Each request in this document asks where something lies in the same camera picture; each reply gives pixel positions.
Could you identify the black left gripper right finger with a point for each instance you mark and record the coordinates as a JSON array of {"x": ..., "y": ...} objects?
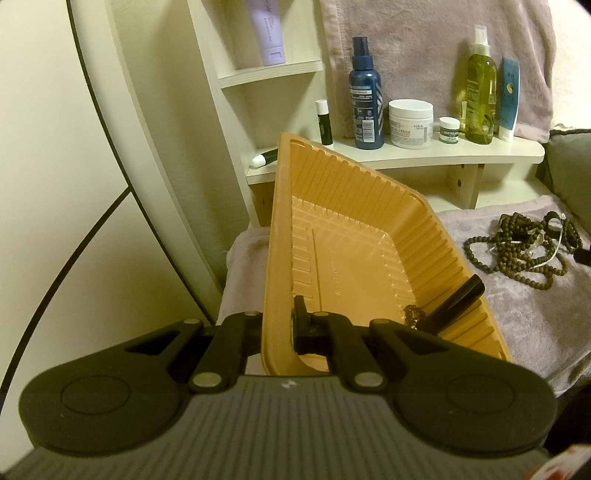
[{"x": 333, "y": 336}]

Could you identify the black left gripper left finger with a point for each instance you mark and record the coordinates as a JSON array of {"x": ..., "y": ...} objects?
[{"x": 234, "y": 340}]

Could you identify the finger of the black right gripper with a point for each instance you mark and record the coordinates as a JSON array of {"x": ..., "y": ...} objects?
[{"x": 582, "y": 256}]

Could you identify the orange ribbed plastic tray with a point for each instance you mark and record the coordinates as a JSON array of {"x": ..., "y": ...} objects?
[{"x": 351, "y": 241}]

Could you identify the black cylindrical tube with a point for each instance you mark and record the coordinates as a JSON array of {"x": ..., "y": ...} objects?
[{"x": 453, "y": 307}]

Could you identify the mauve towel on bed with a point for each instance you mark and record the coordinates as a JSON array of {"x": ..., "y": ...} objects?
[{"x": 547, "y": 332}]

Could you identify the grey cushion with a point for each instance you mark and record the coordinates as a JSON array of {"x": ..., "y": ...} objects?
[{"x": 567, "y": 171}]

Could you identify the blue white squeeze tube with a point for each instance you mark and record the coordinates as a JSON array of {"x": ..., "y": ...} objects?
[{"x": 510, "y": 98}]

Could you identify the lying dark white-capped tube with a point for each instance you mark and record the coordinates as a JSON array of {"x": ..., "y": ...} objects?
[{"x": 265, "y": 158}]

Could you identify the small green white jar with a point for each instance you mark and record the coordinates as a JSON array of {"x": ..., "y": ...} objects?
[{"x": 449, "y": 130}]

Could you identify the yellow-green oil spray bottle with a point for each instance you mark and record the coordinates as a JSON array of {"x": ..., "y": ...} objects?
[{"x": 481, "y": 90}]

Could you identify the white cream jar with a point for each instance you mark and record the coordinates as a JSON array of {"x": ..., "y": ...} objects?
[{"x": 411, "y": 123}]

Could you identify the standing black white-capped stick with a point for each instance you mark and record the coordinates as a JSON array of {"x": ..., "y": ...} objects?
[{"x": 324, "y": 122}]

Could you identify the dark blue spray bottle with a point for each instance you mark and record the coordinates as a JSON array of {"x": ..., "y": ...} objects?
[{"x": 367, "y": 99}]

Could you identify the mauve hanging towel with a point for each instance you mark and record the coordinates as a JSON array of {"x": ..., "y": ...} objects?
[{"x": 421, "y": 50}]

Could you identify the cream corner shelf unit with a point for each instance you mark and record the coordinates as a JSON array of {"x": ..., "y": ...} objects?
[{"x": 212, "y": 105}]

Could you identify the lavender cosmetic tube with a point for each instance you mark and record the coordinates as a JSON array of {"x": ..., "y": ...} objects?
[{"x": 265, "y": 16}]

